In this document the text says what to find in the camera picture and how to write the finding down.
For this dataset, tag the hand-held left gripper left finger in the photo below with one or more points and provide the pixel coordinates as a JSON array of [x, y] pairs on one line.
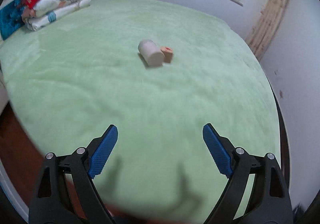
[[103, 151]]

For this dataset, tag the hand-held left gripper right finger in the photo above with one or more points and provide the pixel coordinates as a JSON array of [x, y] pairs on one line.
[[217, 151]]

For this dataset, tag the grey paper cup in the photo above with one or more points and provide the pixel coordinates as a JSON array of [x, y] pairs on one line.
[[151, 53]]

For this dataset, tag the green bed blanket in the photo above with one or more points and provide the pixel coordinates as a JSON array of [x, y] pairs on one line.
[[137, 101]]

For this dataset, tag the beige patterned curtain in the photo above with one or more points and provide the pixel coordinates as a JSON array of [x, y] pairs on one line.
[[272, 14]]

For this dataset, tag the folded floral quilt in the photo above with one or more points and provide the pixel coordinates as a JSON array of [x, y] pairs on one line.
[[60, 4]]

